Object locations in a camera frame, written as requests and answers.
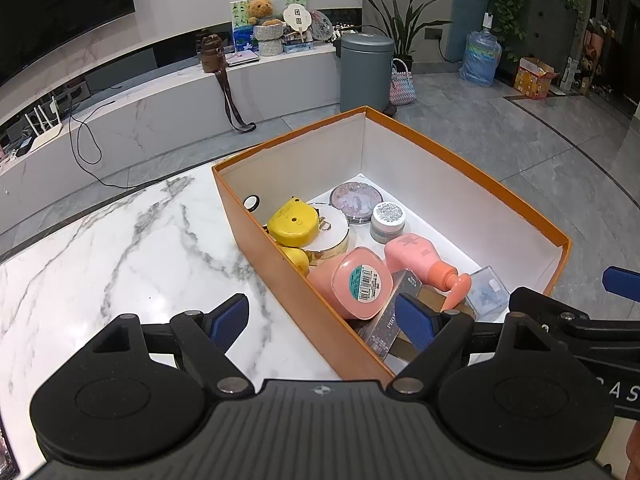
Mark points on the grey woven pot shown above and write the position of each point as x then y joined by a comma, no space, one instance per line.
267,40

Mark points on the orange cardboard box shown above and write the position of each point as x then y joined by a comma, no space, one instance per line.
280,290

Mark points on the printed card box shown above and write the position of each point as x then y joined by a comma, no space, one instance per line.
387,317

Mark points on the blue water jug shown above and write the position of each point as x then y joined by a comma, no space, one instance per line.
480,57

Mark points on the long-leaf potted plant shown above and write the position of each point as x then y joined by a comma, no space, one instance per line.
400,25

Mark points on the wide pink bottle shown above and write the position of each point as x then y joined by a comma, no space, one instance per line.
360,282

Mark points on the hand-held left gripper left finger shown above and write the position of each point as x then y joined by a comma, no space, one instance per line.
227,322

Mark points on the white marble TV console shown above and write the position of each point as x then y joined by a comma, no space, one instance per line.
165,105

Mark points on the yellow tape measure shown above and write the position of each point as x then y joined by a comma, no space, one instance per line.
292,222

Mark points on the black television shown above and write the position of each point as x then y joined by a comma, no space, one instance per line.
55,5

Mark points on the pastel woven basket bag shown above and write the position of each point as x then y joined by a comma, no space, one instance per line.
402,85

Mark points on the orange printed cardboard carton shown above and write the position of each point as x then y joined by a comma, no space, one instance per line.
532,80

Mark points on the bamboo painting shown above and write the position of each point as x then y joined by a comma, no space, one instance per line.
240,12

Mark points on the round paper fan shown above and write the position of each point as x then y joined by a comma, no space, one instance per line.
297,19

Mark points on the pink pump bottle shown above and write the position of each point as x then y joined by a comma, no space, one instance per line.
415,255

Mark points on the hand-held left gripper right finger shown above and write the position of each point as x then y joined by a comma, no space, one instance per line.
417,322

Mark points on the glitter round compact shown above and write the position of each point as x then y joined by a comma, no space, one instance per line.
356,202

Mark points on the clear plastic cube box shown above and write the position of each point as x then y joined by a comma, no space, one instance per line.
487,292

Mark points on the grey trash bin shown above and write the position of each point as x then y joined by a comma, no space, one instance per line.
365,72

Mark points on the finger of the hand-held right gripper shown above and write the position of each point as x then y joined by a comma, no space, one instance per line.
622,282

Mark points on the dark wall socket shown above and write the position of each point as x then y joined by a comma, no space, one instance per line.
433,34

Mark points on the gold round compact case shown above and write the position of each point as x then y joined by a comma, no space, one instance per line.
332,230

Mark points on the brown teddy bear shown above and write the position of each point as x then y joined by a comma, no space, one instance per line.
260,10

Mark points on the white router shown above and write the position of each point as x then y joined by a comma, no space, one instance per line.
45,127

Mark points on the dark grey cabinet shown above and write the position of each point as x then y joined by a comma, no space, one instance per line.
555,30

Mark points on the white round jar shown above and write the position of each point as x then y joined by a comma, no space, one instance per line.
387,220

